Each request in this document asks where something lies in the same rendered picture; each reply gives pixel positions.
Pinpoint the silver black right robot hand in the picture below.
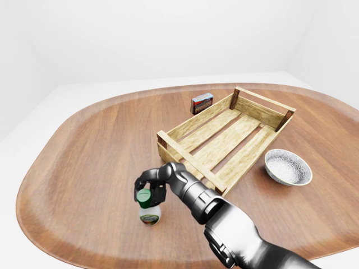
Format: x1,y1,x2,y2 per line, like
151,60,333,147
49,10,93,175
134,161,188,205

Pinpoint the white green-capped salad dressing bottle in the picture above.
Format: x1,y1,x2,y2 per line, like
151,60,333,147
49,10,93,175
135,188,162,226

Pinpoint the wooden slat tray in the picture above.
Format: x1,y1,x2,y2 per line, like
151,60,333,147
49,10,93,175
156,86,297,198

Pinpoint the small printed food box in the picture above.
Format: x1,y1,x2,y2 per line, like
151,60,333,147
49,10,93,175
191,92,215,115

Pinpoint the patterned grey white bowl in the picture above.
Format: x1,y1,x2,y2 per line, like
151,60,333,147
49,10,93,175
264,149,313,187

